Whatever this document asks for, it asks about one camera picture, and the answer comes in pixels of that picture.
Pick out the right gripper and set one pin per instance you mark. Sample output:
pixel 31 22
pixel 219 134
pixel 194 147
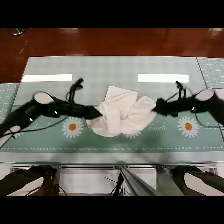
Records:
pixel 165 107

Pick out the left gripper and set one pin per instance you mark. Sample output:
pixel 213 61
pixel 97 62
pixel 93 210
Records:
pixel 87 111

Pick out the white shirt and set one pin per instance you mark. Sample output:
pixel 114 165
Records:
pixel 121 113

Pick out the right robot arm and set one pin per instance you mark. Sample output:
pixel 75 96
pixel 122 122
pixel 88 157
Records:
pixel 213 105

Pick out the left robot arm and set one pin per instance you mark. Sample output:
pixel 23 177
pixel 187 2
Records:
pixel 23 115

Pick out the silver frame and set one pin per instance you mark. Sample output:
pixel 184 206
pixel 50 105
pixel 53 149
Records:
pixel 140 176

